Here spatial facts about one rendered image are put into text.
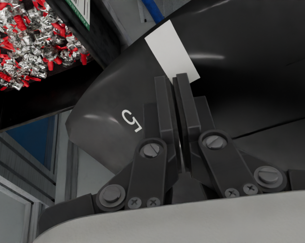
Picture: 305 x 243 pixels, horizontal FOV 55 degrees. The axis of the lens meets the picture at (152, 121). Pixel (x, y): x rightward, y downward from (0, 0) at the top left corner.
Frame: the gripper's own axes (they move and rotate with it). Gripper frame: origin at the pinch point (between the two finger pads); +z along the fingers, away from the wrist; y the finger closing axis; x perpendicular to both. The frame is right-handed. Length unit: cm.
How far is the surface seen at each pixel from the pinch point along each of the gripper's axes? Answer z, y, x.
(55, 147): 43, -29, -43
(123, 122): 3.8, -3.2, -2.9
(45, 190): 30, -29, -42
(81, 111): 5.6, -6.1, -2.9
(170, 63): 3.1, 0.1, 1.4
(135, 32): 119, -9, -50
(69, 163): 65, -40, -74
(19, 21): 14.5, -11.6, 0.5
